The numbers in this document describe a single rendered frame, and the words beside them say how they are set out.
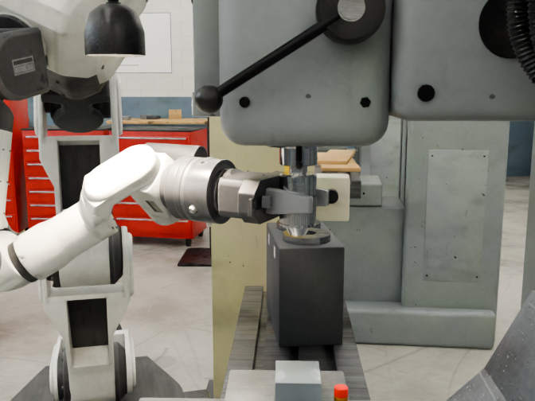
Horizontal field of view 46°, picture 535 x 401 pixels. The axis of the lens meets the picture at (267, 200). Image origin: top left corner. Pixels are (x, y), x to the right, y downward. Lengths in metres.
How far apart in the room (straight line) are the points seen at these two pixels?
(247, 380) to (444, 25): 0.47
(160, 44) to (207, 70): 9.23
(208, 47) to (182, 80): 9.15
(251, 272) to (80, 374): 1.21
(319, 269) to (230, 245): 1.48
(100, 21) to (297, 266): 0.57
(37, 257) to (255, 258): 1.76
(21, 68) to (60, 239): 0.25
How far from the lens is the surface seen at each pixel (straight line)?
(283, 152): 0.78
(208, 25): 0.78
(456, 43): 0.70
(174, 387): 1.81
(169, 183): 0.85
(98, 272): 1.40
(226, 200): 0.81
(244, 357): 1.15
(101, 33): 0.79
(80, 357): 1.57
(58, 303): 1.45
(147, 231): 5.57
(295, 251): 1.13
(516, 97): 0.71
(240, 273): 2.64
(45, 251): 0.93
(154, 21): 10.05
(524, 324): 1.05
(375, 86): 0.70
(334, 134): 0.70
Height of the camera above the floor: 1.38
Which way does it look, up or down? 10 degrees down
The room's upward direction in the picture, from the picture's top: straight up
